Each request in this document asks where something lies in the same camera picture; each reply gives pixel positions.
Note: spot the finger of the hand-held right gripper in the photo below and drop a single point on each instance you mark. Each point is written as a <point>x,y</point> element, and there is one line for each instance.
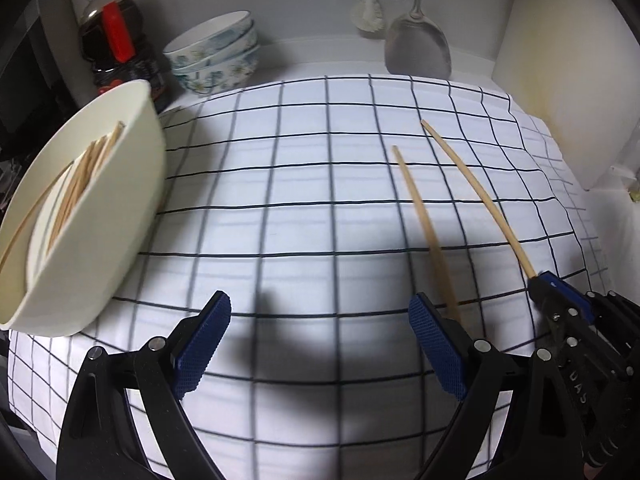
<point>575,292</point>
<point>555,305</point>

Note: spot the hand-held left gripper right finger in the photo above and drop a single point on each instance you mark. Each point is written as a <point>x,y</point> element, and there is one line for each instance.
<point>440,345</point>

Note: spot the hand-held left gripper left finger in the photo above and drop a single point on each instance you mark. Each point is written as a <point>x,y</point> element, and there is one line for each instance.
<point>205,345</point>

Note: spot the straight wooden chopstick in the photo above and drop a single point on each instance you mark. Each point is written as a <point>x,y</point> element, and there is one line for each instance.
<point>422,220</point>

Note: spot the curved wooden chopstick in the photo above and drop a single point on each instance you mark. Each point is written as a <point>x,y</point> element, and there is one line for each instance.
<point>480,190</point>

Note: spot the cream round basin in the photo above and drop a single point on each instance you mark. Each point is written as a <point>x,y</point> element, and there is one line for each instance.
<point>115,210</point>

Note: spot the bundle of wooden chopsticks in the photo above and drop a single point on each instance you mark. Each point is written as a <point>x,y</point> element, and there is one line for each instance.
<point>82,175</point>

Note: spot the white black-grid cloth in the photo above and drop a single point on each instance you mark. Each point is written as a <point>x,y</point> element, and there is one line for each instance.
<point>300,185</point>

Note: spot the white cutting board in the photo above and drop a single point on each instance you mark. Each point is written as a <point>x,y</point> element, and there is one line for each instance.
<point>565,60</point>

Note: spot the blue floral ceramic bowl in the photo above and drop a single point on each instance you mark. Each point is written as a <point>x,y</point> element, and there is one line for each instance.
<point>210,40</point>
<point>240,60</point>
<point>220,82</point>

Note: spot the metal spatula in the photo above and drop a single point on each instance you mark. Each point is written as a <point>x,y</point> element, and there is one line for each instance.
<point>417,45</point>

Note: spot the dark soy sauce bottle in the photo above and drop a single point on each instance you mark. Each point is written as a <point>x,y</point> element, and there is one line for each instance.
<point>107,35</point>

